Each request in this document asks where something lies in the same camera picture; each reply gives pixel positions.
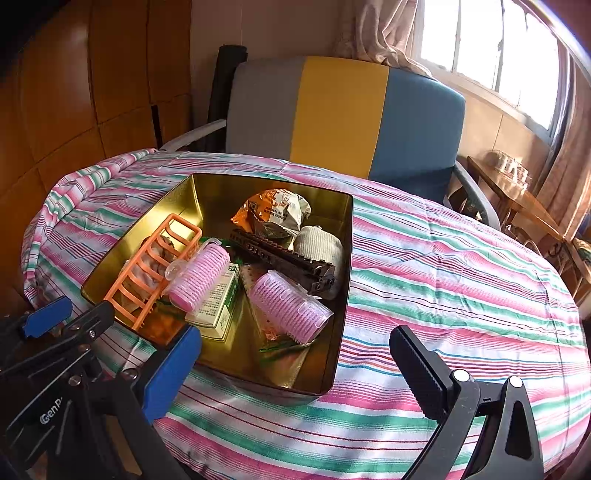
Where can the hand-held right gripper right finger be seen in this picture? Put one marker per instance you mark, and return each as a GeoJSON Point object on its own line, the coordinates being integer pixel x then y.
{"type": "Point", "coordinates": [415, 364]}

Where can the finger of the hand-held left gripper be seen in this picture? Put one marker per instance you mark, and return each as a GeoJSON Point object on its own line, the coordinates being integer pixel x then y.
{"type": "Point", "coordinates": [78, 330]}
{"type": "Point", "coordinates": [46, 316]}

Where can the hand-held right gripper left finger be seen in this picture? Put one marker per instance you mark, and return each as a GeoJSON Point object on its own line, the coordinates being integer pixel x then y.
{"type": "Point", "coordinates": [171, 374]}

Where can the green white carton box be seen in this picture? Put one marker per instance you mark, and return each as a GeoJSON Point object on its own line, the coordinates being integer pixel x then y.
{"type": "Point", "coordinates": [217, 304]}

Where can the pink hair roller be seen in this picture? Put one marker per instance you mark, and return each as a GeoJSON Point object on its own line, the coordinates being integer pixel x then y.
{"type": "Point", "coordinates": [198, 277]}
{"type": "Point", "coordinates": [288, 300]}

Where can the white ribbed sock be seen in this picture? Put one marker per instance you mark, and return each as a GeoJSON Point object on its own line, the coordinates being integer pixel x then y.
{"type": "Point", "coordinates": [318, 249]}

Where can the orange plastic ladder frame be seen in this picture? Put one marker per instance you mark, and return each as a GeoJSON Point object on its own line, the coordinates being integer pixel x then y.
{"type": "Point", "coordinates": [185, 223]}

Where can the dark brown building block bar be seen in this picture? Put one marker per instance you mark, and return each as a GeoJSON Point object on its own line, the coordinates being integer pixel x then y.
{"type": "Point", "coordinates": [281, 258]}

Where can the gold metal tin container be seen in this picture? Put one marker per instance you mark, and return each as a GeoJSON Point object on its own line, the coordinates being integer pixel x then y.
{"type": "Point", "coordinates": [221, 194]}

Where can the orange snack packet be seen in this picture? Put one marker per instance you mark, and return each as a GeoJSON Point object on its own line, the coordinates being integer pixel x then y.
{"type": "Point", "coordinates": [272, 212]}

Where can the pink green striped cloth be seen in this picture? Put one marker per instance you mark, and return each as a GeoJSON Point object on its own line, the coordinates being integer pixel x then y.
{"type": "Point", "coordinates": [438, 277]}

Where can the wooden side table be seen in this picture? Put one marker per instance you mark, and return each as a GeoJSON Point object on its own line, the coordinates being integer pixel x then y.
{"type": "Point", "coordinates": [531, 203]}

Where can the green patterned cloth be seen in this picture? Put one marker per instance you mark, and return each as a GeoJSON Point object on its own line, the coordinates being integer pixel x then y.
{"type": "Point", "coordinates": [582, 251]}

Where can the group of glass cups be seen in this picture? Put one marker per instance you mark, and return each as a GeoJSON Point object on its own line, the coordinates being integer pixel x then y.
{"type": "Point", "coordinates": [508, 168]}

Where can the wooden panel wardrobe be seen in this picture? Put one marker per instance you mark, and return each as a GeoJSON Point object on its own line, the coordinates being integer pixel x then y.
{"type": "Point", "coordinates": [92, 92]}

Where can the beige curtain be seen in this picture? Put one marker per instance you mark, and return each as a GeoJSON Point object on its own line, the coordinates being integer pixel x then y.
{"type": "Point", "coordinates": [572, 161]}
{"type": "Point", "coordinates": [383, 32]}

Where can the grey yellow blue armchair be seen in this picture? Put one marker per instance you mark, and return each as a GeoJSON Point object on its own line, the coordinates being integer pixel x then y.
{"type": "Point", "coordinates": [341, 110]}

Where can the barred glass window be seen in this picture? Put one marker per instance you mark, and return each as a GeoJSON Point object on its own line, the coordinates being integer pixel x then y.
{"type": "Point", "coordinates": [485, 41]}

